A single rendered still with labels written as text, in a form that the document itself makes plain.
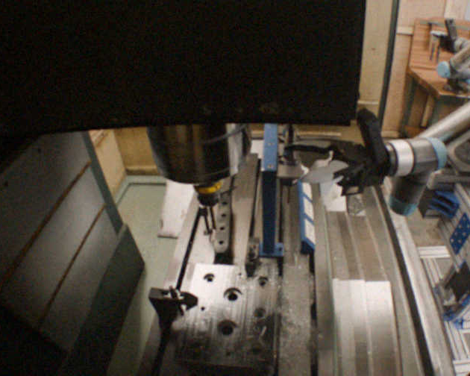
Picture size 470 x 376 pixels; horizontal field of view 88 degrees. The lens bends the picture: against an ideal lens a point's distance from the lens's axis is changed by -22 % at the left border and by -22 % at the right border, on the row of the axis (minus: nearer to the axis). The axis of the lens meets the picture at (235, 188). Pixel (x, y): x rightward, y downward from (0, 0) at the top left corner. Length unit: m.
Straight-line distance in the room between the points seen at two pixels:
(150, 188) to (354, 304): 1.32
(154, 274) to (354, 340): 0.85
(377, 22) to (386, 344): 1.30
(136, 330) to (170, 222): 0.56
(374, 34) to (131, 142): 1.43
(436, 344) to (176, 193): 1.29
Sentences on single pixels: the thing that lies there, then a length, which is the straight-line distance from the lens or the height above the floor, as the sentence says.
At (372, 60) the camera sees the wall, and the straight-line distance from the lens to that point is 1.53.
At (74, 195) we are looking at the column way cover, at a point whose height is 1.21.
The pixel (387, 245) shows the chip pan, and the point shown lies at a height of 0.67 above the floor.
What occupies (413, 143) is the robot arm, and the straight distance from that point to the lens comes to 0.66.
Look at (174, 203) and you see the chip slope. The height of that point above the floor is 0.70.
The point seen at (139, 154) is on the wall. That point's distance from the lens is 1.87.
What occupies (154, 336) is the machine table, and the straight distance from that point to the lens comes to 0.88.
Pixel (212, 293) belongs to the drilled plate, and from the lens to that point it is 0.81.
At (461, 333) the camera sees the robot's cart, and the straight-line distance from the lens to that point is 1.87.
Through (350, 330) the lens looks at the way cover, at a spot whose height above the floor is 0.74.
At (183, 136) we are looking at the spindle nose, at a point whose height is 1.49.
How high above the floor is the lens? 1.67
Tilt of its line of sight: 39 degrees down
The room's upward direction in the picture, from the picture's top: 5 degrees counter-clockwise
